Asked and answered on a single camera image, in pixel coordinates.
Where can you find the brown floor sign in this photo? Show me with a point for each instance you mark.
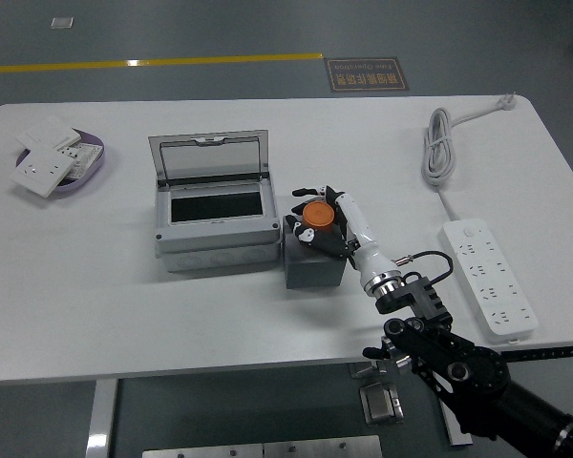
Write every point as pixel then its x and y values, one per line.
pixel 363 74

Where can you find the orange cylinder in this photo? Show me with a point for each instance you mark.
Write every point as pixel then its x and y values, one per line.
pixel 317 214

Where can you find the white multi-hole socket panel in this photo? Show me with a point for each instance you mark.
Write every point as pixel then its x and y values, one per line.
pixel 83 155

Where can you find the white wall switch plate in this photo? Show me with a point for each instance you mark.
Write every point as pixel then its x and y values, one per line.
pixel 48 131

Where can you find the white power strip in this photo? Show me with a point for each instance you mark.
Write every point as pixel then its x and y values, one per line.
pixel 487 276

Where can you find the yellow floor line tape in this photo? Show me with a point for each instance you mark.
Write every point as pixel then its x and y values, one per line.
pixel 172 62

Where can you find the white table leg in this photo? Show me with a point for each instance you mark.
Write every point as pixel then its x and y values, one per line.
pixel 460 439
pixel 100 420

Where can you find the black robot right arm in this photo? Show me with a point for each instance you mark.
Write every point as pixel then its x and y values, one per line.
pixel 482 372

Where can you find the purple tray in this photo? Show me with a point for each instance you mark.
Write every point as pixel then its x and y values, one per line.
pixel 78 184

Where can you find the metal floor bracket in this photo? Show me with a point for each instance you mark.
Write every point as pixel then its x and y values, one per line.
pixel 379 405

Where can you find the small grey floor plate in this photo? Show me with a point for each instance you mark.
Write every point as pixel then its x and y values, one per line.
pixel 62 22

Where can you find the grey box with clear lid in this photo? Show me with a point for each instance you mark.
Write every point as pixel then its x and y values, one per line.
pixel 210 238

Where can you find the black table control panel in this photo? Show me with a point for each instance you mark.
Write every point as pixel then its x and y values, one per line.
pixel 544 354

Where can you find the grey cube with round hole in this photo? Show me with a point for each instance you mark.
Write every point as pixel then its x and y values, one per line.
pixel 310 273

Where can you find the grey metal plate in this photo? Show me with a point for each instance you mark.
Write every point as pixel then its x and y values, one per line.
pixel 320 448
pixel 205 453

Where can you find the white wall socket plate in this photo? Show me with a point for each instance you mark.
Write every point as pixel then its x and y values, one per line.
pixel 40 172

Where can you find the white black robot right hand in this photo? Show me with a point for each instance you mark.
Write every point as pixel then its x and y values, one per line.
pixel 363 234

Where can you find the small metal bracket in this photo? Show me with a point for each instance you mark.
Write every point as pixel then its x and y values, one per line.
pixel 360 371

